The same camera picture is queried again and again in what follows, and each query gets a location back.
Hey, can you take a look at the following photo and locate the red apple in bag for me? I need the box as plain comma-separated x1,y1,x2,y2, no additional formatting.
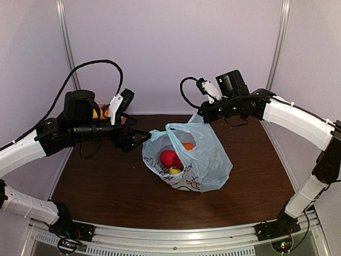
160,150,182,167

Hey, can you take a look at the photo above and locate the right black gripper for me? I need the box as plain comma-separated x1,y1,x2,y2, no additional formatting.
198,95,240,123

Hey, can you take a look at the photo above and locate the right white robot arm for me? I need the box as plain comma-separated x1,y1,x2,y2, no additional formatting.
196,70,340,236

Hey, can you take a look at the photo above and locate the light blue printed plastic bag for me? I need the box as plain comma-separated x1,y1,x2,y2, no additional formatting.
142,114,233,193

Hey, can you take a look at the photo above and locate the orange fruit in bag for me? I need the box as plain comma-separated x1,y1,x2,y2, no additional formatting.
182,142,194,150

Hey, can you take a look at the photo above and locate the yellow fruit in bag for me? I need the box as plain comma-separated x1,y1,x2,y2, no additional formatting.
169,167,182,175

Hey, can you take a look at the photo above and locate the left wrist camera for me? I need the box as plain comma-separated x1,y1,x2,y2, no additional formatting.
107,89,135,125

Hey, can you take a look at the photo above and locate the aluminium corner post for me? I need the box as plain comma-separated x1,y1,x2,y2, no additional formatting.
55,0,82,90
266,0,290,90

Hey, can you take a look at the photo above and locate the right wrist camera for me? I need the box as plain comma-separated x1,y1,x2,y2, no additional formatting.
196,78,222,104

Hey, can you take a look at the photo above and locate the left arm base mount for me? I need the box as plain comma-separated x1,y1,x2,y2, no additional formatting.
48,202,95,242

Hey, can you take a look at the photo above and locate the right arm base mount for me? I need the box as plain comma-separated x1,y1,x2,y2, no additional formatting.
254,207,301,241

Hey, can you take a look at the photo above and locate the right aluminium corner post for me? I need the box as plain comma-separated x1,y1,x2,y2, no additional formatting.
266,0,290,90

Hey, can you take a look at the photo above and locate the pink perforated plastic basket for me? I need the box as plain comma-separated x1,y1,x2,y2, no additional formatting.
98,103,127,125

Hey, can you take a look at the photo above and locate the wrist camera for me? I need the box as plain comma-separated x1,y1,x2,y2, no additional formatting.
107,89,135,125
196,78,222,104

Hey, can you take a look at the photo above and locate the yellow lemon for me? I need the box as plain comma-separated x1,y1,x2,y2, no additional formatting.
92,109,98,119

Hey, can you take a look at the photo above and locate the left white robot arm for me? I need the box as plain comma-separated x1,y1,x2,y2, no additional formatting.
1,89,151,237

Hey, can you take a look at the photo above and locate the right black cable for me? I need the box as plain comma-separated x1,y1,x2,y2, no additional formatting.
180,77,206,110

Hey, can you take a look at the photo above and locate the front aluminium rail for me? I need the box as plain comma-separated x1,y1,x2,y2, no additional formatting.
26,213,328,256

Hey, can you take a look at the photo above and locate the black cable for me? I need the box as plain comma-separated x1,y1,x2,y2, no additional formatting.
180,77,206,110
0,60,125,150

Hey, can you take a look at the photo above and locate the left aluminium corner post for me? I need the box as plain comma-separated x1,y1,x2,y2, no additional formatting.
55,0,82,90

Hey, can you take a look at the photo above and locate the left black cable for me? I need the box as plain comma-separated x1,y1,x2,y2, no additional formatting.
0,60,125,150

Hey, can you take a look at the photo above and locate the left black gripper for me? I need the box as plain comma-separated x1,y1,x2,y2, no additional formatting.
70,112,152,153

